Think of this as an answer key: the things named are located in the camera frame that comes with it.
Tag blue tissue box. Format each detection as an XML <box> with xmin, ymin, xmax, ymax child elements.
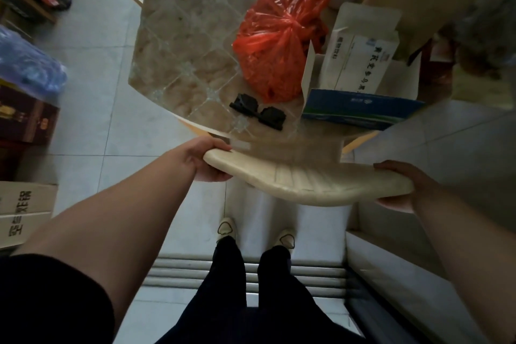
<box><xmin>301</xmin><ymin>88</ymin><xmax>426</xmax><ymax>131</ymax></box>

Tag person's black trousers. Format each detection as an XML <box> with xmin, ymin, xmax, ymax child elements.
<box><xmin>155</xmin><ymin>236</ymin><xmax>365</xmax><ymax>344</ymax></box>

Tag marble pattern table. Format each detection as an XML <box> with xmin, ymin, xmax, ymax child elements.
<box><xmin>101</xmin><ymin>0</ymin><xmax>381</xmax><ymax>155</ymax></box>

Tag beige printed cardboard box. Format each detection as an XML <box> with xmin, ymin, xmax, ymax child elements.
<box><xmin>0</xmin><ymin>181</ymin><xmax>59</xmax><ymax>251</ymax></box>

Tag white open cardboard box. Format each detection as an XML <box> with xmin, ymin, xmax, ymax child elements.
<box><xmin>301</xmin><ymin>2</ymin><xmax>422</xmax><ymax>100</ymax></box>

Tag person's black sleeve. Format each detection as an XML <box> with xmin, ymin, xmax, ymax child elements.
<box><xmin>0</xmin><ymin>253</ymin><xmax>115</xmax><ymax>344</ymax></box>

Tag blue plastic wrapped pack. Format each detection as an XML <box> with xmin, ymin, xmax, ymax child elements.
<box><xmin>0</xmin><ymin>25</ymin><xmax>68</xmax><ymax>103</ymax></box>

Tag person's left hand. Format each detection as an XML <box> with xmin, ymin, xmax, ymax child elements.
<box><xmin>177</xmin><ymin>137</ymin><xmax>233</xmax><ymax>182</ymax></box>

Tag person's right hand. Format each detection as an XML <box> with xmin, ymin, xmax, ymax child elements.
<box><xmin>373</xmin><ymin>160</ymin><xmax>441</xmax><ymax>214</ymax></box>

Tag person's left forearm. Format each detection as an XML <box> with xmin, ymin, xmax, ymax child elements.
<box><xmin>12</xmin><ymin>150</ymin><xmax>196</xmax><ymax>334</ymax></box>

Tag metal door track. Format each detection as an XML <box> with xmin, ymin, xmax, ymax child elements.
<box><xmin>142</xmin><ymin>253</ymin><xmax>349</xmax><ymax>299</ymax></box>

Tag person's shoe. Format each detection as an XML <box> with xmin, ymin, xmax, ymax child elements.
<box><xmin>275</xmin><ymin>229</ymin><xmax>296</xmax><ymax>252</ymax></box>
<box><xmin>216</xmin><ymin>217</ymin><xmax>237</xmax><ymax>244</ymax></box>

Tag person's left shoe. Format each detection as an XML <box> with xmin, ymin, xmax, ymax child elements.
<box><xmin>216</xmin><ymin>217</ymin><xmax>237</xmax><ymax>244</ymax></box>

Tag black folded sunglasses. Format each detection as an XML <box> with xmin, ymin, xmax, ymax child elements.
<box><xmin>229</xmin><ymin>93</ymin><xmax>287</xmax><ymax>131</ymax></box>

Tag red plastic bag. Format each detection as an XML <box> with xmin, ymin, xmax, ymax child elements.
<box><xmin>232</xmin><ymin>0</ymin><xmax>332</xmax><ymax>103</ymax></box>

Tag person's right shoe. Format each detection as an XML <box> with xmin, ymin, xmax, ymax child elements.
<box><xmin>275</xmin><ymin>229</ymin><xmax>296</xmax><ymax>252</ymax></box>

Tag dark red gift box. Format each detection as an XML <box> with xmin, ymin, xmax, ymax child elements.
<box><xmin>0</xmin><ymin>84</ymin><xmax>60</xmax><ymax>146</ymax></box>

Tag cream plastic chair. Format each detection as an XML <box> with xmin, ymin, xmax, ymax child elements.
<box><xmin>203</xmin><ymin>149</ymin><xmax>415</xmax><ymax>207</ymax></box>

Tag person's right forearm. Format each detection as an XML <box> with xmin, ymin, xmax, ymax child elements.
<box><xmin>413</xmin><ymin>184</ymin><xmax>516</xmax><ymax>344</ymax></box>

